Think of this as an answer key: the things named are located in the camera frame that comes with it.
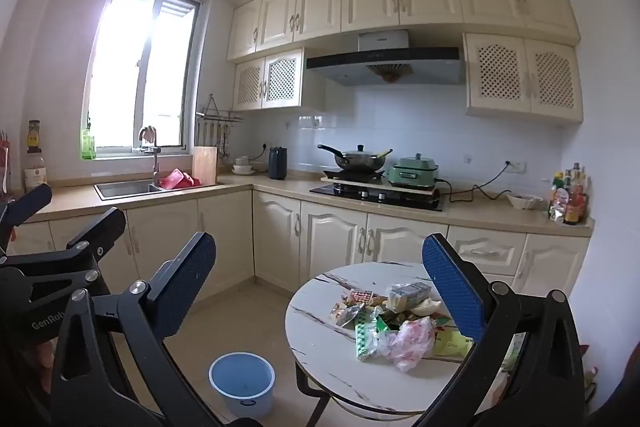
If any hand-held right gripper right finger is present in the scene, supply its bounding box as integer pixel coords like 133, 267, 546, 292
412, 233, 586, 427

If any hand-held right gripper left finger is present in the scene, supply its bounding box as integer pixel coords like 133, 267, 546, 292
50, 232, 221, 427

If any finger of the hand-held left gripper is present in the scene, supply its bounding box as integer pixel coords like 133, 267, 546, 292
0, 183, 54, 253
0, 207, 127, 303

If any silver printed snack wrapper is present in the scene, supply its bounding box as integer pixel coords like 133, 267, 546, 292
387, 282, 433, 310

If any pile of colourful packets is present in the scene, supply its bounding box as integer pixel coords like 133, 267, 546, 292
329, 281, 476, 373

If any blue plastic bucket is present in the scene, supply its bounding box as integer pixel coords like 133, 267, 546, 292
208, 352, 276, 420

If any person's left forearm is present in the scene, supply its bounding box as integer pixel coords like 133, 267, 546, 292
30, 339, 55, 370

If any clear bottle yellow label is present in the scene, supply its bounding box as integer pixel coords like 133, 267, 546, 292
24, 119, 48, 195

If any steel sink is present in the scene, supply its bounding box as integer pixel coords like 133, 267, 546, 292
95, 179, 221, 201

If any pink plastic bag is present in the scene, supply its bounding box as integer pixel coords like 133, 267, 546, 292
377, 317, 436, 373

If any steel faucet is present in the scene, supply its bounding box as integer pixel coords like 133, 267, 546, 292
139, 126, 163, 188

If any cream base cabinet run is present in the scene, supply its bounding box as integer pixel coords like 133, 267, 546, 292
0, 172, 596, 303

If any wooden cutting board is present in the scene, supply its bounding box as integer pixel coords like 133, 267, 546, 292
192, 146, 218, 185

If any white bowl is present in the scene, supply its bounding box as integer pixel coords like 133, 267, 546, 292
507, 193, 543, 210

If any stack of white bowls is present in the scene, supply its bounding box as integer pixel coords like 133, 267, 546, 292
231, 156, 268, 175

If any black gas hob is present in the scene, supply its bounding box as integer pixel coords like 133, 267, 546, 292
310, 183, 446, 212

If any green electric pot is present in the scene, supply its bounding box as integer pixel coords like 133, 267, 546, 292
389, 153, 440, 188

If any round white marble table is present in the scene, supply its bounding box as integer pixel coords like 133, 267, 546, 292
285, 262, 531, 427

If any black kettle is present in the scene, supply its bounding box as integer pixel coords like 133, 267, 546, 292
269, 146, 289, 180

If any cluster of condiment bottles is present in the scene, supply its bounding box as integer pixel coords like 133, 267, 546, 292
547, 163, 590, 226

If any kitchen window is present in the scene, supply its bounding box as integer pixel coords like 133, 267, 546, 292
82, 0, 203, 158

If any wok with lid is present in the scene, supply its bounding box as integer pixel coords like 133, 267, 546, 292
317, 143, 393, 172

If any hanging utensil rack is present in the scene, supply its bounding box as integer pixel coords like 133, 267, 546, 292
196, 94, 245, 158

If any black range hood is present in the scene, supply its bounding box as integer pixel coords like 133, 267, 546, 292
306, 29, 466, 86

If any black power cable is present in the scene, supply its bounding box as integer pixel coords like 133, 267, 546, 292
435, 164, 512, 204

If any cream lattice door wall cabinet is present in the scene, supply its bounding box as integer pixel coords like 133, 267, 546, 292
232, 48, 326, 112
462, 33, 585, 124

